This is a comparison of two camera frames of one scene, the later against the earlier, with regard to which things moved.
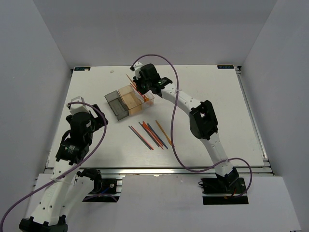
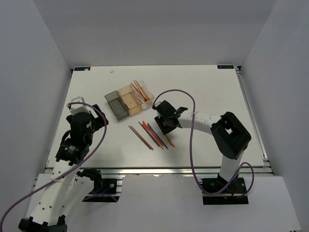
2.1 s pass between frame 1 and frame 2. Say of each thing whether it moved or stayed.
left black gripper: stayed
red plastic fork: stayed
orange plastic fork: moved
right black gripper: moved
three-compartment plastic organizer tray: stayed
